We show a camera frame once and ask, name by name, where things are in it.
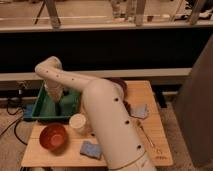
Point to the white plastic cup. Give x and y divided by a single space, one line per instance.
78 123

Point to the wooden board table top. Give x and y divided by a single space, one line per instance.
139 93

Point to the green plastic tray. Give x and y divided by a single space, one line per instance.
44 107

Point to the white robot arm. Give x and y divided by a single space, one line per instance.
102 99

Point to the red bowl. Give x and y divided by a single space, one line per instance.
53 136

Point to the blue sponge cloth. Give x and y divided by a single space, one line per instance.
91 150

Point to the bunch of dark grapes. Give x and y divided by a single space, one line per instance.
128 107

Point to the metal fork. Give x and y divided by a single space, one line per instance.
139 124

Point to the blue box beside tray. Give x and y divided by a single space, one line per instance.
27 115

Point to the light blue folded cloth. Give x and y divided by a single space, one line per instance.
140 112

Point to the purple bowl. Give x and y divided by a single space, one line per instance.
122 83

